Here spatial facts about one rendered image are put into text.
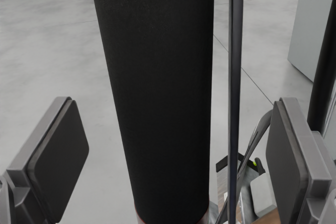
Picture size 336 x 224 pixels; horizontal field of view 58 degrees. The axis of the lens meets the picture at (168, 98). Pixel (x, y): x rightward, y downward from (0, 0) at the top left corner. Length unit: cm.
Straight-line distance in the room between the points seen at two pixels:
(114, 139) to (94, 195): 57
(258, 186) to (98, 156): 188
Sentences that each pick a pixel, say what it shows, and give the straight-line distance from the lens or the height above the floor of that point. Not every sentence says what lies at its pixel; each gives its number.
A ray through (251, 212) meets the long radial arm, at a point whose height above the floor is 113.
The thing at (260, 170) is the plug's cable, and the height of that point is 114.
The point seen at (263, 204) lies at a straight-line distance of 73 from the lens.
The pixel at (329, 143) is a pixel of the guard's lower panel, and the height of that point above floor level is 53.
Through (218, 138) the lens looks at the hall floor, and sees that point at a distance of 255.
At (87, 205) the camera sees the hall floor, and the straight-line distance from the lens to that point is 223.
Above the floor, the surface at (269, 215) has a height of 154.
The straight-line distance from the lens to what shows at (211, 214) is 77.
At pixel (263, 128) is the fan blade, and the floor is 141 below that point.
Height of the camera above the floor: 173
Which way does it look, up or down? 35 degrees down
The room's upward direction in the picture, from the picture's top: 4 degrees counter-clockwise
